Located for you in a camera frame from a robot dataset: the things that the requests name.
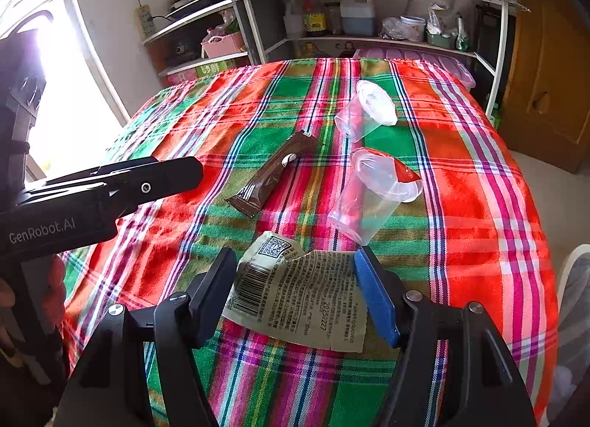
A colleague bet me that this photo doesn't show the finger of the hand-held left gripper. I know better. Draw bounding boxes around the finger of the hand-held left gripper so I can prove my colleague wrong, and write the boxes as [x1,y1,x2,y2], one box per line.
[21,156,205,220]

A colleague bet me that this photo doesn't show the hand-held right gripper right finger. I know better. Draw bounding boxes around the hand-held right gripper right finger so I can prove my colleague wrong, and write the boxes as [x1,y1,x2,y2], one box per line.
[354,246,538,427]

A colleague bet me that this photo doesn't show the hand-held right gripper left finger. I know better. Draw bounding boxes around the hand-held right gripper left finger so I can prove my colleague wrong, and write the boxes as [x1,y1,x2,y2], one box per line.
[58,247,238,427]

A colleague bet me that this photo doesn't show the printed beige wrapper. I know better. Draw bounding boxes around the printed beige wrapper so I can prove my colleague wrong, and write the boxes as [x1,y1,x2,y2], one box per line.
[222,231,369,354]

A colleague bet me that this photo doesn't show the person's left hand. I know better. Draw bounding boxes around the person's left hand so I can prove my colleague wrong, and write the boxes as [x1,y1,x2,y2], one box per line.
[44,254,67,331]

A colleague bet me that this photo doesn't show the brown snack wrapper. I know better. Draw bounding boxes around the brown snack wrapper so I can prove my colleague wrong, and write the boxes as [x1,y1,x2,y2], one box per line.
[224,131,322,218]

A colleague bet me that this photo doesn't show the clear cup with red lid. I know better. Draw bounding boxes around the clear cup with red lid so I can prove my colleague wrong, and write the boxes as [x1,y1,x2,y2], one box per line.
[328,148,423,246]

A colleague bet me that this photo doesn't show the green cardboard box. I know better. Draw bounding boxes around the green cardboard box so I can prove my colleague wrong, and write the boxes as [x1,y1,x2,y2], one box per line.
[159,58,252,87]

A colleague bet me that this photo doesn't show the black rice cooker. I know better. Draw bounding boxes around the black rice cooker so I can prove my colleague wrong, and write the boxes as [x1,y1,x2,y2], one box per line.
[168,37,204,70]

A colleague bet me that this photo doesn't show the plaid tablecloth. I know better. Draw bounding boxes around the plaid tablecloth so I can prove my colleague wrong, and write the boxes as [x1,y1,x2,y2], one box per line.
[62,58,561,427]

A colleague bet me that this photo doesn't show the pink plastic basket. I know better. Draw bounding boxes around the pink plastic basket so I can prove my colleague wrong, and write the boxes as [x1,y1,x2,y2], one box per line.
[201,31,245,59]

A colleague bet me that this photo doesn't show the small white shelf unit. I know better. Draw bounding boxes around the small white shelf unit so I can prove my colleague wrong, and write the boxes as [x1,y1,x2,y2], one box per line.
[143,0,252,87]

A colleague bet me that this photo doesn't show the white power strip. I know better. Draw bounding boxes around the white power strip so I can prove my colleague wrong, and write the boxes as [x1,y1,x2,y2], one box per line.
[137,4,155,38]

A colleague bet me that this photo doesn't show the black induction cooker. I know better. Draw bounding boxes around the black induction cooker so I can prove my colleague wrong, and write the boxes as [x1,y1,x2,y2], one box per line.
[166,0,233,17]

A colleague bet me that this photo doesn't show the clear cup with white lid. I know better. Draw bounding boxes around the clear cup with white lid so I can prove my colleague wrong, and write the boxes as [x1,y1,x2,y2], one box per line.
[334,80,398,142]

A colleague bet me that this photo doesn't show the clear plastic bottle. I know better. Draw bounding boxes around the clear plastic bottle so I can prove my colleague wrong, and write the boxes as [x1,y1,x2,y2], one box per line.
[282,0,302,39]

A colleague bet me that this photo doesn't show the soy sauce bottle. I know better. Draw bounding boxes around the soy sauce bottle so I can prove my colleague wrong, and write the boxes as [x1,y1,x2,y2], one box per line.
[303,0,326,37]

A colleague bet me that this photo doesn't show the dark jar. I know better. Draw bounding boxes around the dark jar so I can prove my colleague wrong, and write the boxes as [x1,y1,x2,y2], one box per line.
[325,2,342,36]

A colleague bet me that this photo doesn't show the white jerry can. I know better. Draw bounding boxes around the white jerry can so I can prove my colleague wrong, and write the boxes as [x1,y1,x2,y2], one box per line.
[340,0,375,37]

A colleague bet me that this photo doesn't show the crumpled plastic bag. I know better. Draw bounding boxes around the crumpled plastic bag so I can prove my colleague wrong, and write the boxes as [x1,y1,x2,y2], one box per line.
[379,17,406,41]

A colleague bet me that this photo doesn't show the green bowl with bags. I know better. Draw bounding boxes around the green bowl with bags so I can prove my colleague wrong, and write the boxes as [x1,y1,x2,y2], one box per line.
[425,3,470,52]

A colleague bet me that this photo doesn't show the white plastic tub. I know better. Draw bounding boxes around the white plastic tub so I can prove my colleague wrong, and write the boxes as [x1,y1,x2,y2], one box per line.
[400,16,426,43]

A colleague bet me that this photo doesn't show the wooden door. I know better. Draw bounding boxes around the wooden door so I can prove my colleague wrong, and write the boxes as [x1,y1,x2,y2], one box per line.
[500,0,590,174]

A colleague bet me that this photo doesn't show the white window frame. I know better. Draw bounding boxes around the white window frame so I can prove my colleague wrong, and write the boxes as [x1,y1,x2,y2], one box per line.
[28,0,132,179]

